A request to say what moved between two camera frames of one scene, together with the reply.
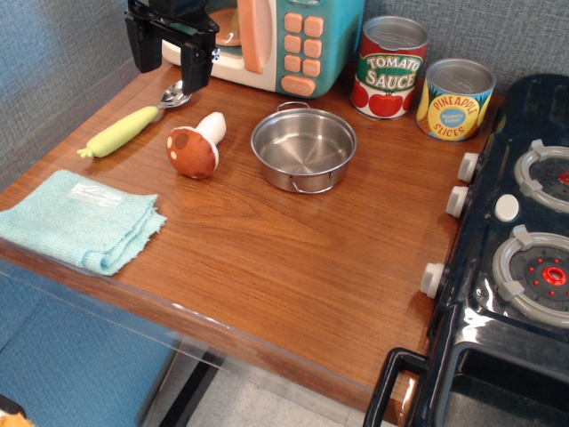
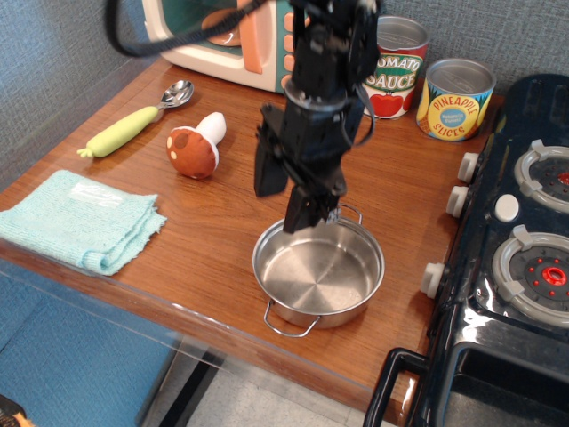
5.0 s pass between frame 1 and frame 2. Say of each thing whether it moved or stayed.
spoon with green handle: stayed
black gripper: moved
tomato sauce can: stayed
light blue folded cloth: stayed
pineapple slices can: stayed
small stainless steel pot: moved
